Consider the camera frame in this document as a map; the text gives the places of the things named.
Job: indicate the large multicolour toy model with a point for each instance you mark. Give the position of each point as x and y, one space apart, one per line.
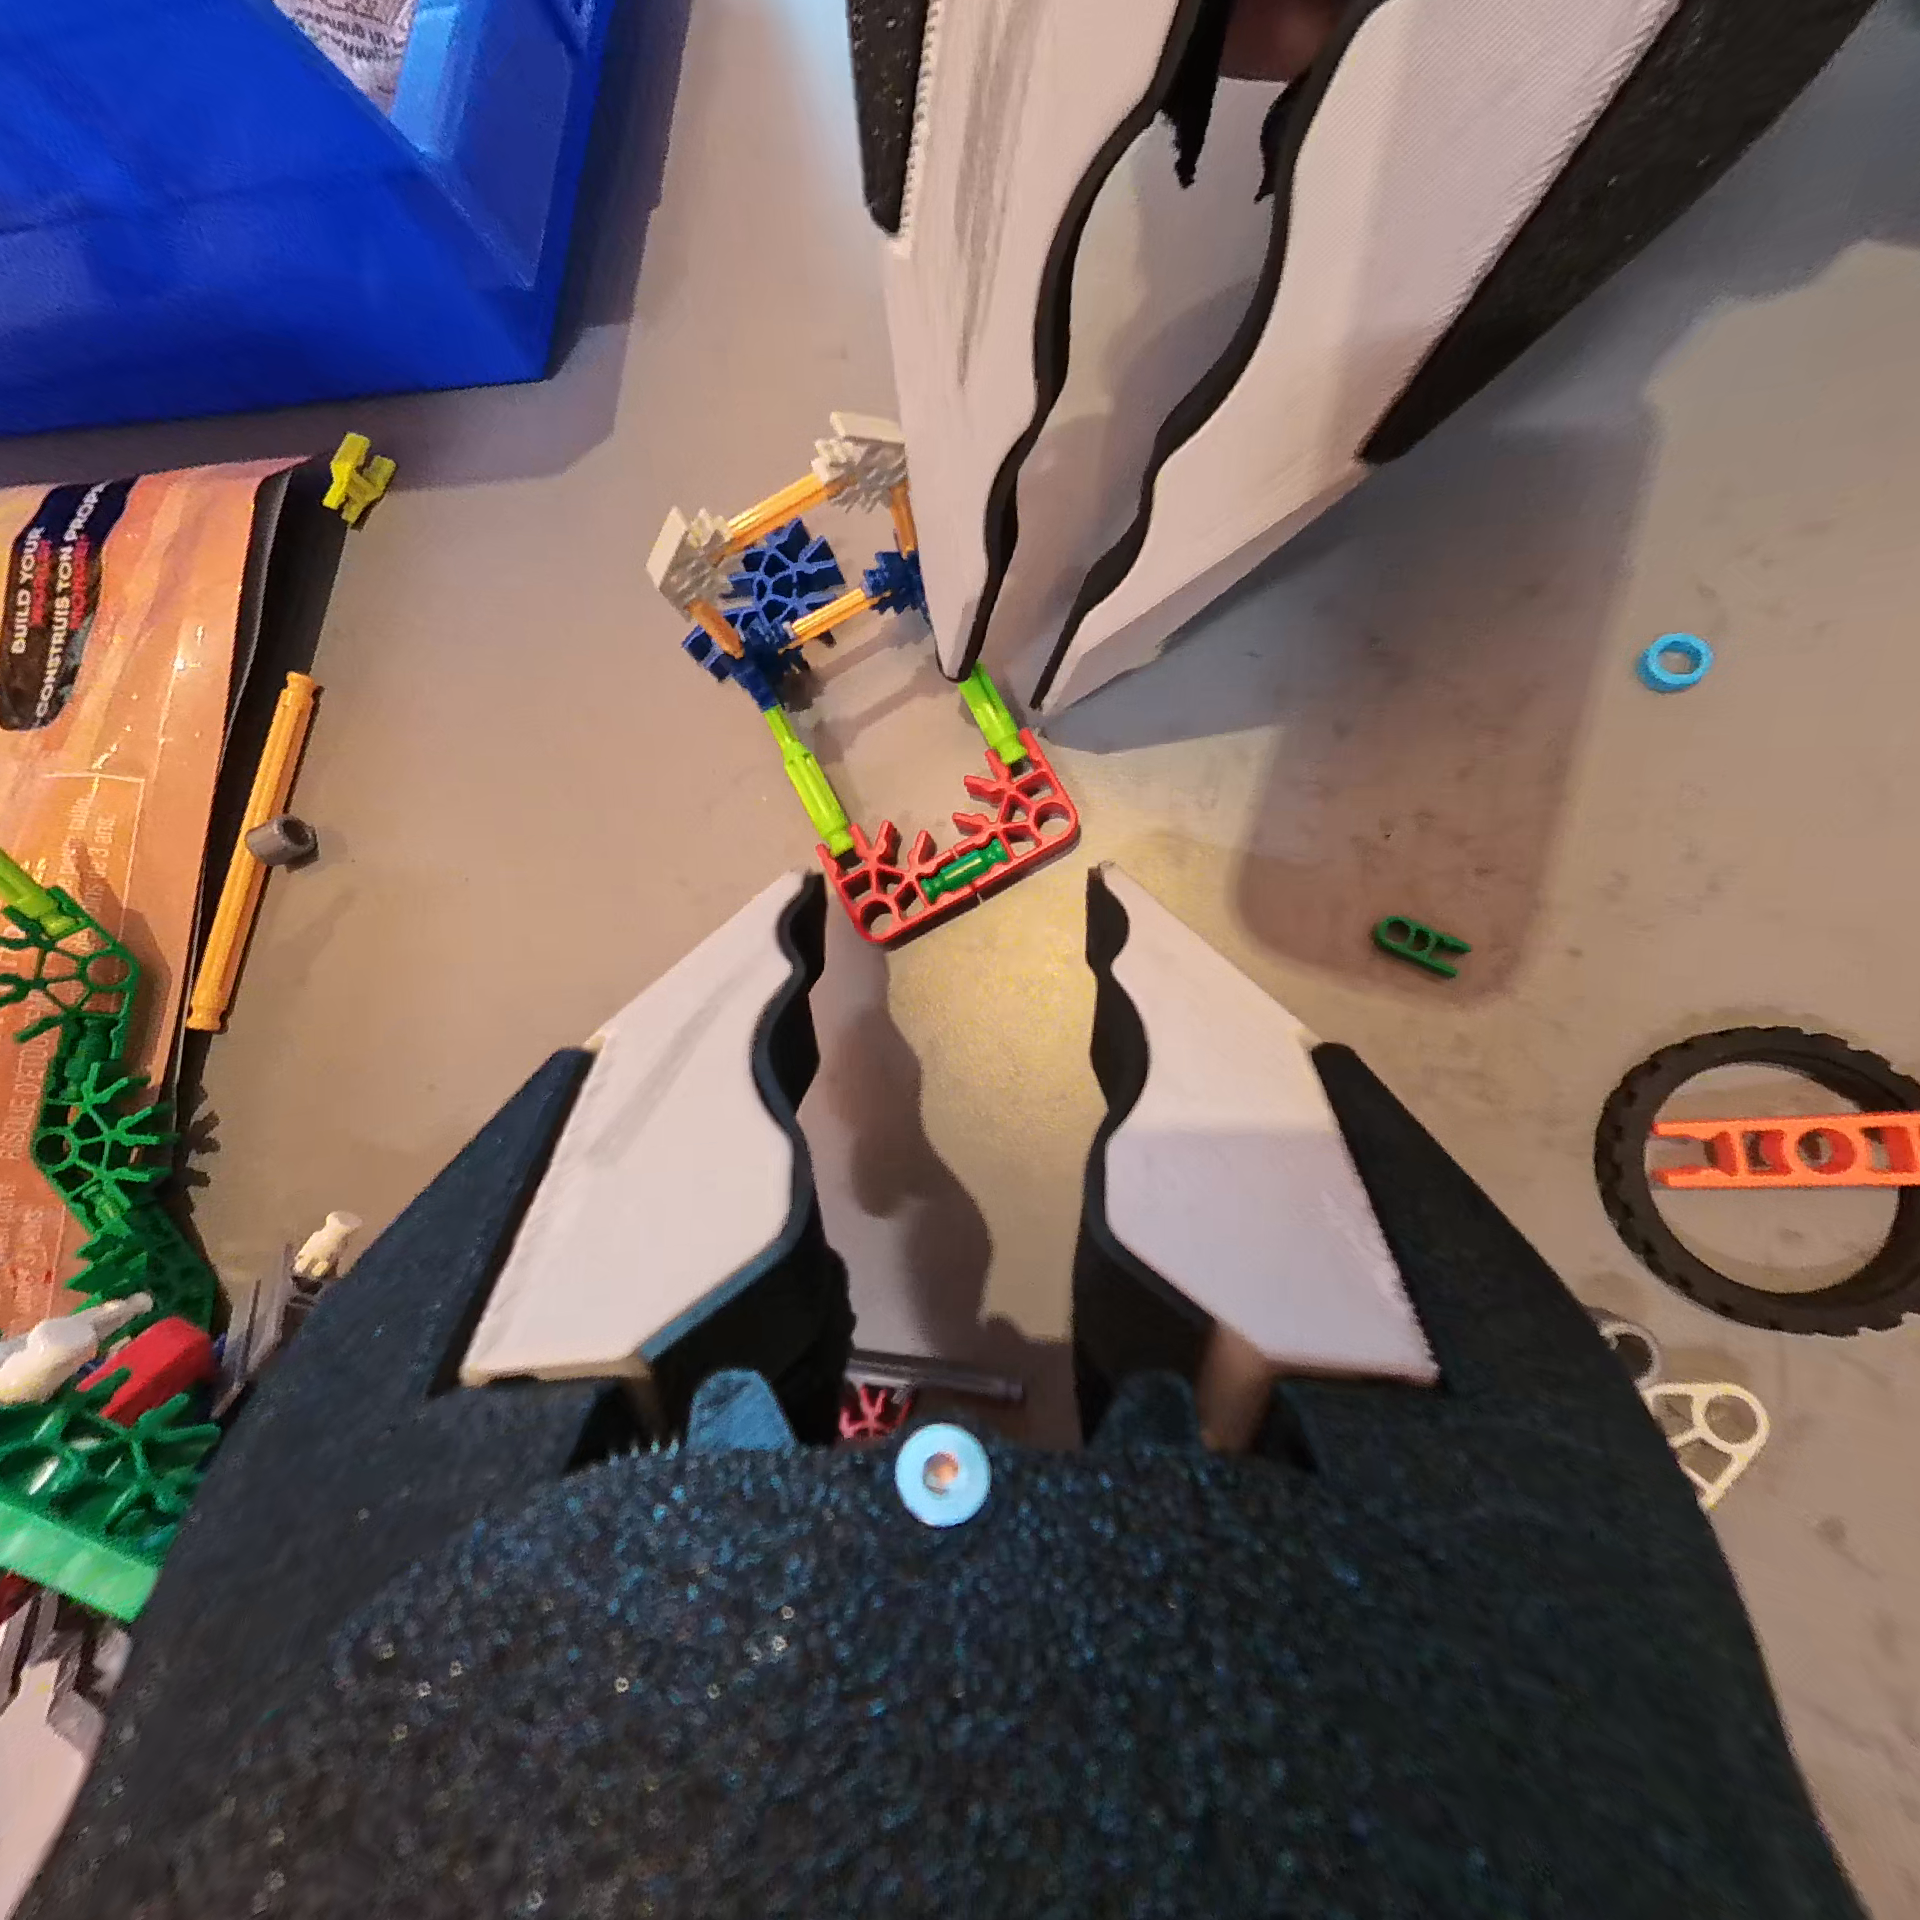
75 1552

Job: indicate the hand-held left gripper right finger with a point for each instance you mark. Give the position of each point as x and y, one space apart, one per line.
1231 1171

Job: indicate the orange ladder connector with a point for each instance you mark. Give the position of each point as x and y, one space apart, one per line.
1670 1154

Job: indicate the clear plastic bag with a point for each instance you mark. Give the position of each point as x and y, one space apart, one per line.
352 45

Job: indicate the red connector pair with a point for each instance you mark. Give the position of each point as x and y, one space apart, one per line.
900 902

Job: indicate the small toy rod frame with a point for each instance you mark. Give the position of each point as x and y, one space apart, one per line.
801 773

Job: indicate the printed toy set bag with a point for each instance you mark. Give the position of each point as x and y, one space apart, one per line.
135 675

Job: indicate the thin dark grey rod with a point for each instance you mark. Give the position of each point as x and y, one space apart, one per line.
975 1381

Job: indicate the blue storage bin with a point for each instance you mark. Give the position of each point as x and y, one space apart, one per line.
225 254

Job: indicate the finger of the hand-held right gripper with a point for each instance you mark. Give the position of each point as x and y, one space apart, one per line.
1394 254
990 300

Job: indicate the black rubber tyre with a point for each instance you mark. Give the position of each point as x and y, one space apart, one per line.
1627 1186

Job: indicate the long orange rod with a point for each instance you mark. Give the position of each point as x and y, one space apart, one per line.
255 856

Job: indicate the small green clip connector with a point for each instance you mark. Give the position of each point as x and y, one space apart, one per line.
1402 938

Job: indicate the ivory fan connector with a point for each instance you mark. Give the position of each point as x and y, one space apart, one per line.
1706 1424

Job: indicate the lime yellow clip connector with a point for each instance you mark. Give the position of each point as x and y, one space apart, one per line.
358 482

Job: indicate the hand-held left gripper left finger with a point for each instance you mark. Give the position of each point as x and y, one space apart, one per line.
662 1141

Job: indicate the small grey spacer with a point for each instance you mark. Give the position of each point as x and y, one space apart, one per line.
281 839

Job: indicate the small red snowflake connector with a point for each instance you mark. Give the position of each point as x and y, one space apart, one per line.
874 1414

